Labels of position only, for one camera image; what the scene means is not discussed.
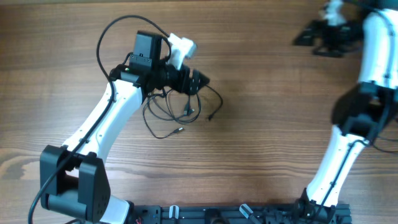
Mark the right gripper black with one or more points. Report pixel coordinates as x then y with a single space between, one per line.
325 38

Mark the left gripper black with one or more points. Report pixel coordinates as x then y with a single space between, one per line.
184 74

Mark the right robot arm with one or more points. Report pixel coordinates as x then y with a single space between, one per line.
361 114

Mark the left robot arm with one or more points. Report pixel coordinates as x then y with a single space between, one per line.
73 180

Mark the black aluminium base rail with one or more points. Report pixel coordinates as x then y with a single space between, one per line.
269 214

